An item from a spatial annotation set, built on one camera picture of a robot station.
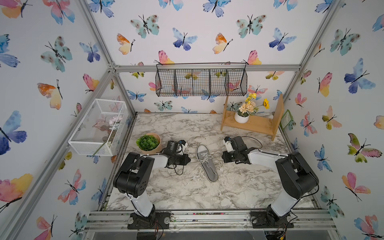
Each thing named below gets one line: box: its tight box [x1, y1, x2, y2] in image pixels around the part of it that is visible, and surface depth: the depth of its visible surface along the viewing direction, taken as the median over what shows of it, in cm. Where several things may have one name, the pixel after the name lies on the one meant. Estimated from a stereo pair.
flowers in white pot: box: [234, 93, 270, 124], surface depth 95 cm
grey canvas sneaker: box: [196, 144, 219, 183], surface depth 92 cm
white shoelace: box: [190, 152, 224, 169], surface depth 93 cm
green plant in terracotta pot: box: [136, 132, 162, 155], surface depth 90 cm
